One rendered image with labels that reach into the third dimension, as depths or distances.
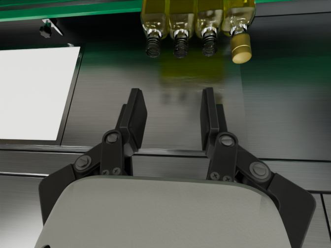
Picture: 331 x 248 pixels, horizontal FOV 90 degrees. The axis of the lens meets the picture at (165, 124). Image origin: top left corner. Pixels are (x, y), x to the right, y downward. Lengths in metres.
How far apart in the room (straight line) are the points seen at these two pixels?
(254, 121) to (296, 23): 0.35
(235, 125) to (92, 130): 0.36
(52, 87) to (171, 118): 0.37
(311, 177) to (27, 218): 0.67
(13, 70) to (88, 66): 0.26
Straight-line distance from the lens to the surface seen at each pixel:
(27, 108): 0.63
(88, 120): 0.49
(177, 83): 0.47
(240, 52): 0.36
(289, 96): 0.55
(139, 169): 0.42
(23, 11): 0.72
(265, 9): 0.69
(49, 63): 0.67
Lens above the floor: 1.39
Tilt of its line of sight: 18 degrees down
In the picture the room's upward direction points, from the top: 177 degrees counter-clockwise
